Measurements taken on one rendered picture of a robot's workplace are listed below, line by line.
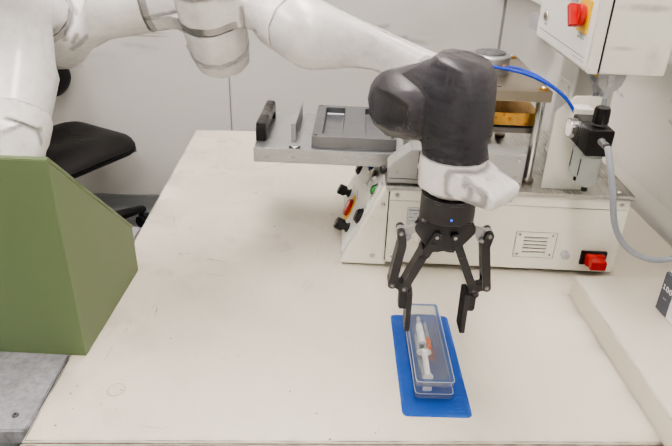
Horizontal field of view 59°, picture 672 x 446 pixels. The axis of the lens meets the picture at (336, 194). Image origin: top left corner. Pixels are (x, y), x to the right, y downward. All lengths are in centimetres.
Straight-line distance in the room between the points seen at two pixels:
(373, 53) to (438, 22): 175
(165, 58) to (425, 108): 210
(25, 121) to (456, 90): 68
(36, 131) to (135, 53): 175
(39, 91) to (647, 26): 100
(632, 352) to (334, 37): 66
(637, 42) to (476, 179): 46
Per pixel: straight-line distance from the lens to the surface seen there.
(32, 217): 92
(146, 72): 281
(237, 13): 100
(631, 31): 111
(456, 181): 76
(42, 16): 113
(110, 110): 291
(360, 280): 115
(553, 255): 123
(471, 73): 73
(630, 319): 111
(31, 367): 105
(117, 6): 111
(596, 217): 121
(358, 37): 94
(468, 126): 74
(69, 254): 94
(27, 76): 110
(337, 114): 132
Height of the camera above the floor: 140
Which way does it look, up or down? 26 degrees down
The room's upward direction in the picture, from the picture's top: 2 degrees clockwise
